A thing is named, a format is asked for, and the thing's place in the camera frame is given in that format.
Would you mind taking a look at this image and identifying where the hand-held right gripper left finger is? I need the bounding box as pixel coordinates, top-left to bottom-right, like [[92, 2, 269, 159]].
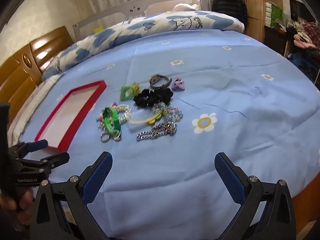
[[34, 151, 113, 240]]

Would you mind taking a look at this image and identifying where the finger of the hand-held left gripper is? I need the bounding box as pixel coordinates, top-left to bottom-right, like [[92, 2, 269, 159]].
[[9, 139, 49, 158], [19, 151, 70, 178]]

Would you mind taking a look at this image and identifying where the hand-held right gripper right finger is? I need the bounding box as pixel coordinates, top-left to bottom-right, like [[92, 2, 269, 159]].
[[214, 152, 297, 240]]

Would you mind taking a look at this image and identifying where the red jewelry tray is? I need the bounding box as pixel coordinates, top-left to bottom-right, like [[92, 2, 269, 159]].
[[34, 80, 107, 152]]

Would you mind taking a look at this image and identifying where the pastel crystal bead bracelet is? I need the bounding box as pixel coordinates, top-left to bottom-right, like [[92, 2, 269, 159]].
[[164, 106, 183, 123]]

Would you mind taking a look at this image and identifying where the silver chain bracelet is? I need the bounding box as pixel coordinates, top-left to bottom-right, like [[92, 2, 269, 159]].
[[136, 121, 178, 142]]

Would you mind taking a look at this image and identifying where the green square hair tie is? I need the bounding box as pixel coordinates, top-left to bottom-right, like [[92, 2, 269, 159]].
[[120, 85, 135, 101]]

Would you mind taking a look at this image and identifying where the black scrunchie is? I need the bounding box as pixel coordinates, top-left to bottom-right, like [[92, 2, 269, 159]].
[[133, 89, 174, 109]]

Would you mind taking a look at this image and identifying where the clear bead bracelet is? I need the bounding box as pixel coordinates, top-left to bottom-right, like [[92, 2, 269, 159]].
[[152, 102, 167, 113]]

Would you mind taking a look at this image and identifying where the purple hair clip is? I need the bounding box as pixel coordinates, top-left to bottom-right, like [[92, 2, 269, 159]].
[[171, 77, 186, 92]]

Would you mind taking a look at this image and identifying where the grey wrist watch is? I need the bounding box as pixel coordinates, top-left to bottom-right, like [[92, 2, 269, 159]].
[[149, 74, 172, 90]]

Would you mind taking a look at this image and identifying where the person's left hand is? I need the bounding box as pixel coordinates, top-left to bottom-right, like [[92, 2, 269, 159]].
[[0, 189, 34, 232]]

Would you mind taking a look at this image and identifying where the wooden headboard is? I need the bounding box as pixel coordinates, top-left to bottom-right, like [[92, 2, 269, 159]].
[[0, 26, 75, 103]]

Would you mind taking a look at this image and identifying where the clear flower hair comb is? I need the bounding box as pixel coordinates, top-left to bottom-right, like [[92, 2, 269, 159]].
[[127, 109, 167, 133]]

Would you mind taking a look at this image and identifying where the blue floral bed sheet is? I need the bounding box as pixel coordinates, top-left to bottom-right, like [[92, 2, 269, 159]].
[[7, 29, 320, 240]]

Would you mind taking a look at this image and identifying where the pile of clothes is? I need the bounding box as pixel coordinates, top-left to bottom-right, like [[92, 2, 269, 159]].
[[287, 20, 320, 55]]

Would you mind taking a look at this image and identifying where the blue white patterned pillow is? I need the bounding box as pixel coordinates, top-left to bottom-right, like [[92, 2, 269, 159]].
[[41, 10, 245, 82]]

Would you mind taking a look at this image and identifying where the green bag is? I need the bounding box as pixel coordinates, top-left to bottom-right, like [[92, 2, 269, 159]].
[[265, 1, 284, 28]]

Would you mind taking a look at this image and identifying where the black puffer jacket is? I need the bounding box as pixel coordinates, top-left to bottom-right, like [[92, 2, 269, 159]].
[[212, 0, 248, 34]]

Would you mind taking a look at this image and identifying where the white plush toy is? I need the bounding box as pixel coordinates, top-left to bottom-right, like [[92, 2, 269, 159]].
[[172, 2, 200, 12]]

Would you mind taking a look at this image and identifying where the wooden wardrobe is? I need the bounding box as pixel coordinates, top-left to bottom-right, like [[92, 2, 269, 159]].
[[234, 0, 284, 43]]

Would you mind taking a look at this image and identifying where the black monitor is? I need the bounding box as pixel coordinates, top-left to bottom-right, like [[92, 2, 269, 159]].
[[289, 0, 315, 22]]

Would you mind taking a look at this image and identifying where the pearl bracelet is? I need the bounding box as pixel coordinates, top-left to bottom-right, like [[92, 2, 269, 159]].
[[99, 104, 133, 130]]

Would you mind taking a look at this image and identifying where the wooden bed frame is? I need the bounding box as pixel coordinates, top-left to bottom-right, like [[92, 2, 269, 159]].
[[292, 187, 320, 230]]

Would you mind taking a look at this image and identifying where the white bed rail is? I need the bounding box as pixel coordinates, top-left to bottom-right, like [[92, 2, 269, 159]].
[[72, 0, 208, 43]]

